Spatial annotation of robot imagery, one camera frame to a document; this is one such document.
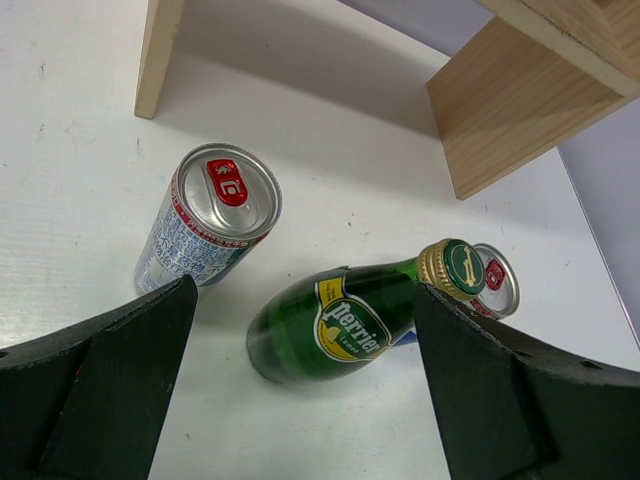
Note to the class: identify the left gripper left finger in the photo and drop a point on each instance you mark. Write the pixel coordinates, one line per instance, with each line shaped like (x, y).
(89, 401)

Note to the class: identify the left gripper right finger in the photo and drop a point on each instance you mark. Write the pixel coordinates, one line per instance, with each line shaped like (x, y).
(509, 406)

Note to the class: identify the green Perrier bottle yellow label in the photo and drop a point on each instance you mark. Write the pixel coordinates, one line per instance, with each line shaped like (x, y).
(337, 321)

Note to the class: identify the wooden three-tier shelf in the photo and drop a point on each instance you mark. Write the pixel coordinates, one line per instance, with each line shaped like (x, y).
(536, 74)

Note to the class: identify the silver blue can left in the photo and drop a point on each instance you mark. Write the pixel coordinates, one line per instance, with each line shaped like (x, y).
(220, 203)

